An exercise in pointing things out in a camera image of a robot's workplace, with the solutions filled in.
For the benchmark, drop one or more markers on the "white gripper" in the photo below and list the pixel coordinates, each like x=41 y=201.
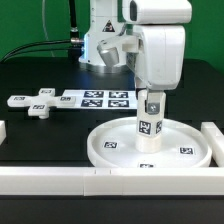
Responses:
x=158 y=61

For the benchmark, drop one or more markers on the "white round table top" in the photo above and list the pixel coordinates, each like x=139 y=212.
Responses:
x=113 y=144

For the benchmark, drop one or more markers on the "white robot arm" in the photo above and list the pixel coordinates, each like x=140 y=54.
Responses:
x=110 y=38

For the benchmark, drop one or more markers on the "white marker sheet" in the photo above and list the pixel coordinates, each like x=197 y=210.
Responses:
x=98 y=99

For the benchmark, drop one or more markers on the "white right fence bar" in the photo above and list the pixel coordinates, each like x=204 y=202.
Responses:
x=215 y=139

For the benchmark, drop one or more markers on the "white fence bar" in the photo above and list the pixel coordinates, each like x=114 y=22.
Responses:
x=215 y=139
x=90 y=181
x=2 y=131

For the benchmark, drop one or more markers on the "white cross-shaped table base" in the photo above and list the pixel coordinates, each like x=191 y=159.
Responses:
x=40 y=104

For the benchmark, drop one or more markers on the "white left fence bar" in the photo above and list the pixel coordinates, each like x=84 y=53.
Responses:
x=2 y=131

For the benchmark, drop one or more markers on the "white front fence bar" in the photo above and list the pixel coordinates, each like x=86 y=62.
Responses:
x=90 y=181

